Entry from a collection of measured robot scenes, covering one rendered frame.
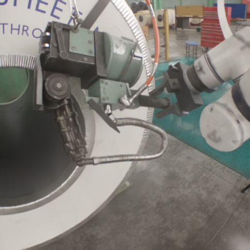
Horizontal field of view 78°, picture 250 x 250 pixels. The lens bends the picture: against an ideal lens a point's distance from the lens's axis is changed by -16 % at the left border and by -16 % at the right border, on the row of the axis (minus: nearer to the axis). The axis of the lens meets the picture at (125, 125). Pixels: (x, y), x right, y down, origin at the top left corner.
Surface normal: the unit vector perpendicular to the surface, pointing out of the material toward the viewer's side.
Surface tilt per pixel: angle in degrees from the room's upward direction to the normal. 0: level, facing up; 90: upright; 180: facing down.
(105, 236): 0
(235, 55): 77
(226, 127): 92
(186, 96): 65
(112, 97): 58
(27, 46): 90
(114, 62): 88
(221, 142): 98
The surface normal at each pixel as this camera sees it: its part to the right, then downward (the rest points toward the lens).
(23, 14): 0.61, 0.40
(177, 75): -0.80, 0.00
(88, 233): -0.11, -0.82
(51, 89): 0.59, -0.18
